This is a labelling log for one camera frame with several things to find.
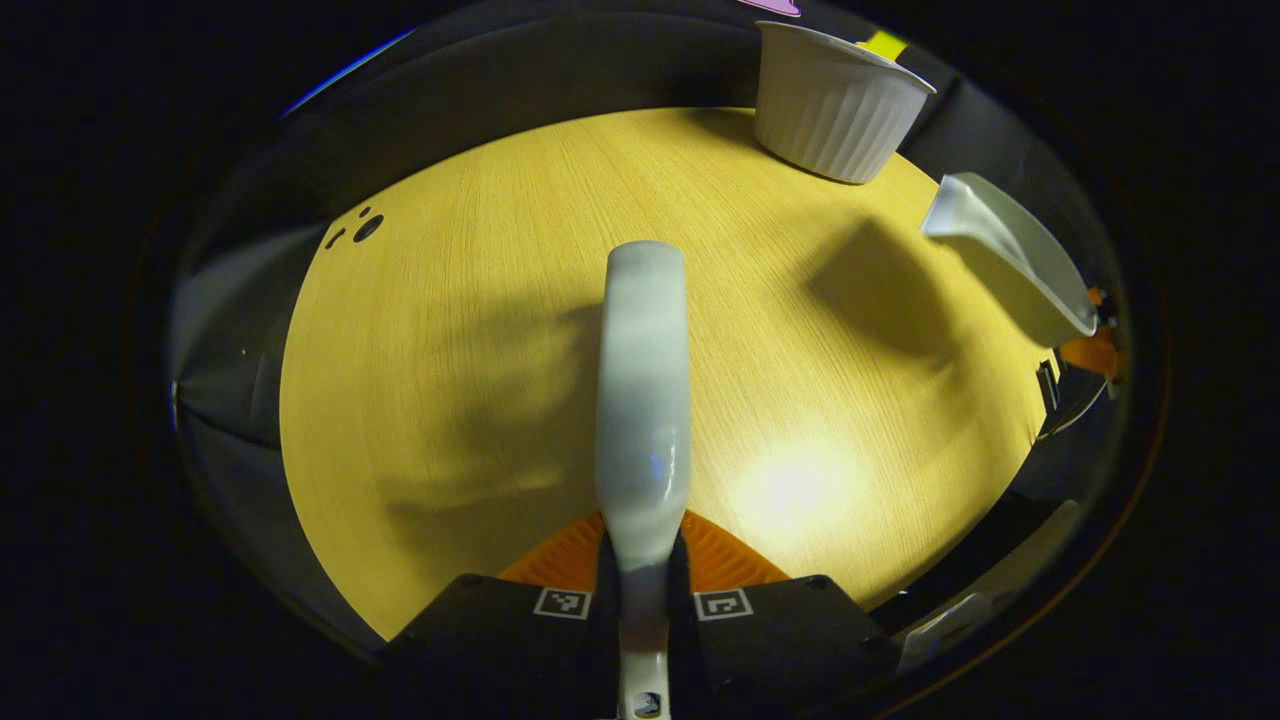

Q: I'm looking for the white dustpan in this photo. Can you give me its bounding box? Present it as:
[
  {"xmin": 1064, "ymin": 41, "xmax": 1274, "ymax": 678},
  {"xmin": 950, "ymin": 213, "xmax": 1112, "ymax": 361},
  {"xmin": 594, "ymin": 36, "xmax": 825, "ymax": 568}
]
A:
[{"xmin": 919, "ymin": 171, "xmax": 1100, "ymax": 350}]

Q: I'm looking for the small white broom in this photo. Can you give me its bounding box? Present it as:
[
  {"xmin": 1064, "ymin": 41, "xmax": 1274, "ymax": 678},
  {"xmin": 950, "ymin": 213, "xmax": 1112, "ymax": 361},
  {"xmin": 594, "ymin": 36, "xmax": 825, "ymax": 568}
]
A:
[{"xmin": 595, "ymin": 239, "xmax": 694, "ymax": 720}]

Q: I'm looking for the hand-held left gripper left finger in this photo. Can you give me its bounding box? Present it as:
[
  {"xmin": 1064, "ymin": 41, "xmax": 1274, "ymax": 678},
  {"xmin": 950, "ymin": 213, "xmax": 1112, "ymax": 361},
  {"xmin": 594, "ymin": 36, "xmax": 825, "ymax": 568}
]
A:
[{"xmin": 384, "ymin": 511, "xmax": 620, "ymax": 720}]

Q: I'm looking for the white ribbed garbage bin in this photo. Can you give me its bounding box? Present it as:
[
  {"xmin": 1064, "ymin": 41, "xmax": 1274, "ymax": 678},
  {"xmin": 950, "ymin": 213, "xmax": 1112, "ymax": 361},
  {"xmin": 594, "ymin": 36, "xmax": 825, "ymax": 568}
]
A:
[{"xmin": 752, "ymin": 20, "xmax": 939, "ymax": 187}]

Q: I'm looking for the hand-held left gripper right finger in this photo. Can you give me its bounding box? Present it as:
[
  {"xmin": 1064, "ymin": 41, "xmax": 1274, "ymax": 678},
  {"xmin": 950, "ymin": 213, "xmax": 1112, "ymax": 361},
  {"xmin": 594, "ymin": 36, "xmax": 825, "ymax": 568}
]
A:
[{"xmin": 669, "ymin": 509, "xmax": 897, "ymax": 720}]

